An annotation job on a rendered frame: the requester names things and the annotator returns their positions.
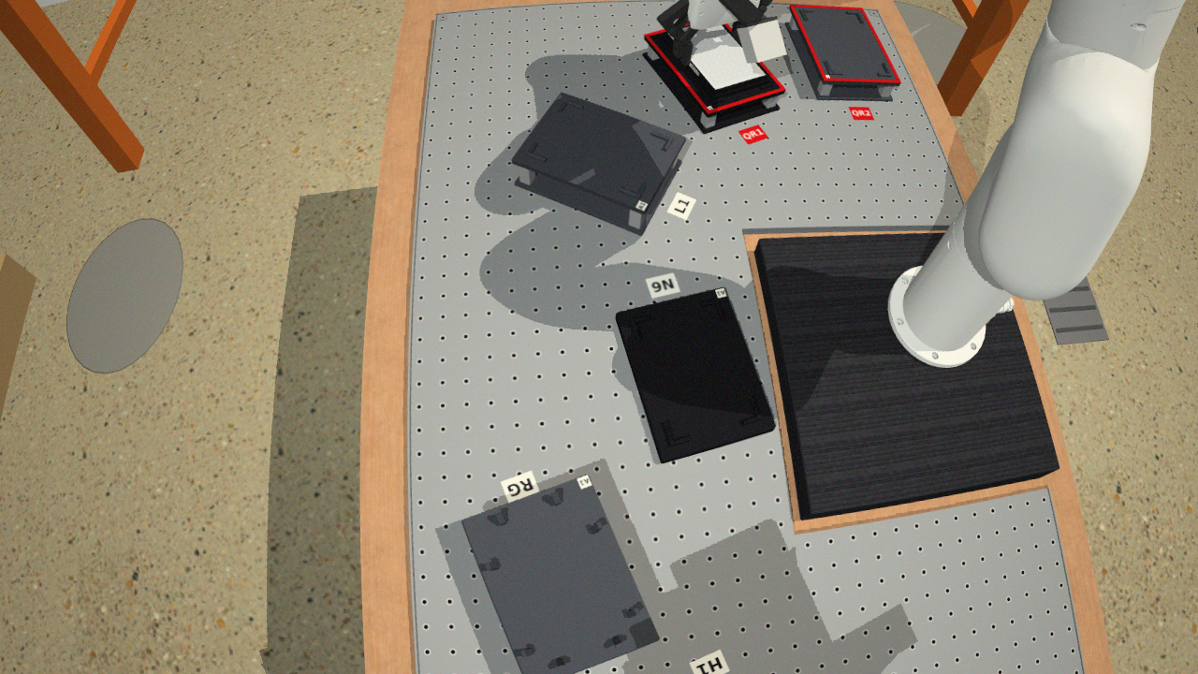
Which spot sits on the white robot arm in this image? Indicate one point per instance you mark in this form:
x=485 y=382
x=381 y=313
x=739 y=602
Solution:
x=1077 y=152

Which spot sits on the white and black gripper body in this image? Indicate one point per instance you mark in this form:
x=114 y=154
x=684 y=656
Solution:
x=713 y=13

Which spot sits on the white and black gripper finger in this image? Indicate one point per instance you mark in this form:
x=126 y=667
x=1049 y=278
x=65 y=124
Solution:
x=762 y=7
x=682 y=45

